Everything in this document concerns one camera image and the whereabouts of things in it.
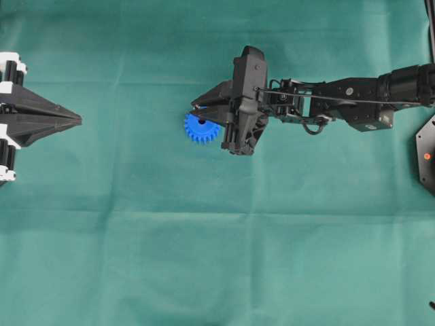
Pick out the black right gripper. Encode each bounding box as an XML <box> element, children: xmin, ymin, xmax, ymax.
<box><xmin>190</xmin><ymin>46</ymin><xmax>268</xmax><ymax>156</ymax></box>

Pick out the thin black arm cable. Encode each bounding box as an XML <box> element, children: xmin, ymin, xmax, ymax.
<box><xmin>254</xmin><ymin>86</ymin><xmax>435</xmax><ymax>106</ymax></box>

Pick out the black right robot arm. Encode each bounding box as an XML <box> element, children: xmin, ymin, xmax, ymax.
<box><xmin>189</xmin><ymin>46</ymin><xmax>434</xmax><ymax>156</ymax></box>

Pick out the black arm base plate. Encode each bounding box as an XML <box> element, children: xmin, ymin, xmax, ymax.
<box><xmin>415</xmin><ymin>116</ymin><xmax>435</xmax><ymax>196</ymax></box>

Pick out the blue plastic gear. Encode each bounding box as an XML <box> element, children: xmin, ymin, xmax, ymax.
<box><xmin>184</xmin><ymin>114</ymin><xmax>221</xmax><ymax>144</ymax></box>

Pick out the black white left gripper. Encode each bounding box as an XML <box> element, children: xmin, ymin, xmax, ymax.
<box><xmin>0</xmin><ymin>50</ymin><xmax>84</xmax><ymax>186</ymax></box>

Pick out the green table cloth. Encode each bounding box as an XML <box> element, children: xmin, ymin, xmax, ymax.
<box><xmin>1</xmin><ymin>1</ymin><xmax>434</xmax><ymax>325</ymax></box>

